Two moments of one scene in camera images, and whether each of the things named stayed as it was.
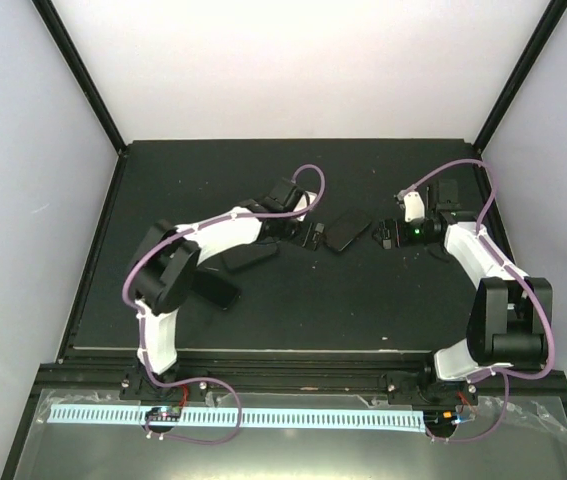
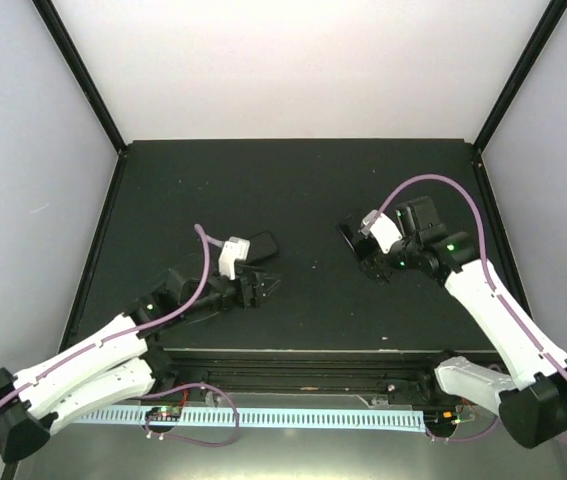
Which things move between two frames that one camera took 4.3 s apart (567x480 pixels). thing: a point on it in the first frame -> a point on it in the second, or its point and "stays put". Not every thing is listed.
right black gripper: (388, 224) -> (378, 268)
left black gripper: (315, 238) -> (257, 298)
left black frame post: (49, 16) stays put
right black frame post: (555, 12) stays put
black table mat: (391, 274) stays put
